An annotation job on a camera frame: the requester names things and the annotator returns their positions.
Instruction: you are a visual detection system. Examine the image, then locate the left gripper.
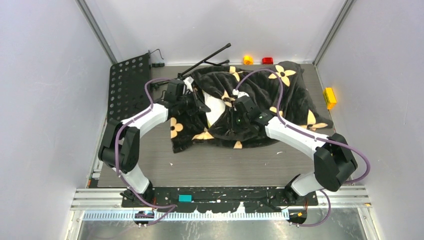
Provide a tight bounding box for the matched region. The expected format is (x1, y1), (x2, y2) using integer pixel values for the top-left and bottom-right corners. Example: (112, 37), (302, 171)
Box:
(176, 88), (210, 116)

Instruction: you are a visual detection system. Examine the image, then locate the white pillow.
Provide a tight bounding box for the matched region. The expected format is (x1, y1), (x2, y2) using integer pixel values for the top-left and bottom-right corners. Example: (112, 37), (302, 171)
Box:
(202, 91), (226, 128)

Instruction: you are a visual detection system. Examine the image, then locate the black floral pillowcase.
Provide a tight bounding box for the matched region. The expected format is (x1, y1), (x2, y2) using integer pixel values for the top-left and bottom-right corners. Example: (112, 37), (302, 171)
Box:
(170, 61), (334, 153)

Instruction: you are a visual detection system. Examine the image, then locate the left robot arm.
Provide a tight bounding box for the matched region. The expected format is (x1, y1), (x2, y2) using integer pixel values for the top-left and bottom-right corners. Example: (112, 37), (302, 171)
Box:
(97, 78), (211, 207)

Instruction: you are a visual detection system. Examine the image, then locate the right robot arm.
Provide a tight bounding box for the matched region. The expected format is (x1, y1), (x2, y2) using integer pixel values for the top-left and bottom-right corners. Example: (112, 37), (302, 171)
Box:
(233, 96), (358, 205)

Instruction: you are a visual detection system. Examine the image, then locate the black folding tripod stand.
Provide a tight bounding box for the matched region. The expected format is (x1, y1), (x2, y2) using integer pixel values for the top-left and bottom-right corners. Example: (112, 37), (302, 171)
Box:
(150, 42), (232, 90)

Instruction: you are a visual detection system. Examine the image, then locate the yellow round toy piece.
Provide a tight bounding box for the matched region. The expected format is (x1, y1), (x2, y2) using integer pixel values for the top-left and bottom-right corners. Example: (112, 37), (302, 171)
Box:
(243, 55), (254, 65)

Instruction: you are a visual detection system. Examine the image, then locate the red toy block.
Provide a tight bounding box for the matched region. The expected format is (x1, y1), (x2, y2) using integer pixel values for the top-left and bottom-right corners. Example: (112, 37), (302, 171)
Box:
(261, 57), (274, 65)

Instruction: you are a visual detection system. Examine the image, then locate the black perforated music stand tray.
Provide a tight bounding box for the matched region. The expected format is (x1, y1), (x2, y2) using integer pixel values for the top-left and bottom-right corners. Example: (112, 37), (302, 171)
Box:
(107, 52), (152, 121)

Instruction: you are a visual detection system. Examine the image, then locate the yellow toy block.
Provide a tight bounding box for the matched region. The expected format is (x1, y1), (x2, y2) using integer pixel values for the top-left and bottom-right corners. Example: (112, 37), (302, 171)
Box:
(323, 87), (337, 110)

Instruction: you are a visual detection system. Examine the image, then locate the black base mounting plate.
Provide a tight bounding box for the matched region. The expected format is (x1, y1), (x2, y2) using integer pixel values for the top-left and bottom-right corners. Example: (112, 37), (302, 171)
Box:
(121, 186), (319, 214)

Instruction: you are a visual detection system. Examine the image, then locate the teal block on base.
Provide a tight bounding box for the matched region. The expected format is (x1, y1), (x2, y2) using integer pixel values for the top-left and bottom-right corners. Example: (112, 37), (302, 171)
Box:
(178, 194), (193, 203)

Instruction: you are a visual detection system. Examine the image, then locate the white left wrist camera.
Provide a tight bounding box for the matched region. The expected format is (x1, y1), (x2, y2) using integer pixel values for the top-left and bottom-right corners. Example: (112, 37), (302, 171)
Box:
(183, 76), (194, 93)

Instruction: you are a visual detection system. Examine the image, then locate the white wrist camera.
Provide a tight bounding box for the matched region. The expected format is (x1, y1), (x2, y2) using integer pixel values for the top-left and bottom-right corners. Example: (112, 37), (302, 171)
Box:
(232, 89), (250, 100)
(183, 76), (194, 93)

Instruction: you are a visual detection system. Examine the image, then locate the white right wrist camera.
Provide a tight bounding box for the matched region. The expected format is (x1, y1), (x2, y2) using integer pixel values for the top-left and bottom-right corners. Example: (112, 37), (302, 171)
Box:
(232, 89), (250, 100)

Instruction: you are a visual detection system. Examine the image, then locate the aluminium rail frame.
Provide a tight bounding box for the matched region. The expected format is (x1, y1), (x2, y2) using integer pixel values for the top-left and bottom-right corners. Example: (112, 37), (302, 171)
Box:
(70, 185), (371, 221)

